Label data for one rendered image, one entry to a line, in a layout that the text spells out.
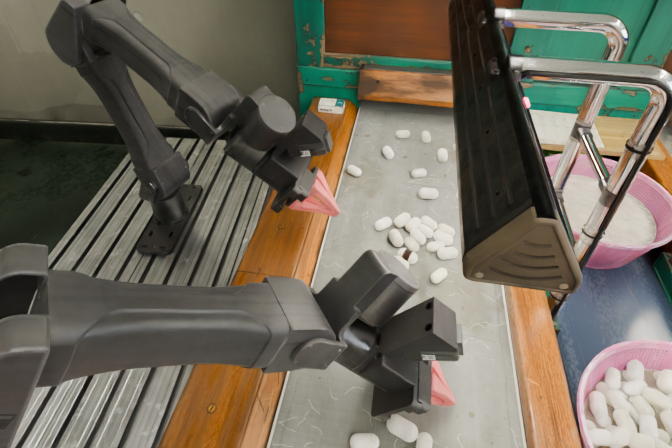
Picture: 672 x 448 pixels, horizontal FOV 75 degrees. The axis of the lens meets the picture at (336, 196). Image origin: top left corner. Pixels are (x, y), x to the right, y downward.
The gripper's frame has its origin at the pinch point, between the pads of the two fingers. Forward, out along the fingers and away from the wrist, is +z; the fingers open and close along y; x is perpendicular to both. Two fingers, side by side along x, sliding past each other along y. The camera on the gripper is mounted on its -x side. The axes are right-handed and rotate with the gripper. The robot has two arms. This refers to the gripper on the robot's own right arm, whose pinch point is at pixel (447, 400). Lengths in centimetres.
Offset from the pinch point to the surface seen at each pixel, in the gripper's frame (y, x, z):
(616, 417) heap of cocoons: 2.5, -11.8, 17.5
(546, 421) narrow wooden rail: -0.8, -7.7, 8.3
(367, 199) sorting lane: 37.8, 10.7, -9.6
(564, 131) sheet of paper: 64, -18, 19
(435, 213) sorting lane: 36.0, 2.3, 0.4
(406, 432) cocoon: -4.6, 3.0, -3.7
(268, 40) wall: 153, 59, -42
